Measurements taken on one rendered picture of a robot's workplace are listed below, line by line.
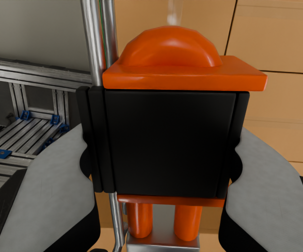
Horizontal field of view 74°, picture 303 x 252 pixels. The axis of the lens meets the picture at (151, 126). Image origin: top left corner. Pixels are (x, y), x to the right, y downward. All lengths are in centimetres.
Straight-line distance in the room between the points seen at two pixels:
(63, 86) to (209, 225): 107
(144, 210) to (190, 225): 4
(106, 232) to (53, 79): 98
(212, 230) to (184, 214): 28
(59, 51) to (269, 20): 115
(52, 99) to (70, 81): 18
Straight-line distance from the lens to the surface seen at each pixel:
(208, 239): 46
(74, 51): 144
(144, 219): 18
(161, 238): 19
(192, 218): 17
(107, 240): 48
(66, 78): 124
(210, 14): 78
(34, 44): 155
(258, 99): 91
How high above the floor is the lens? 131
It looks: 61 degrees down
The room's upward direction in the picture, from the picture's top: 174 degrees counter-clockwise
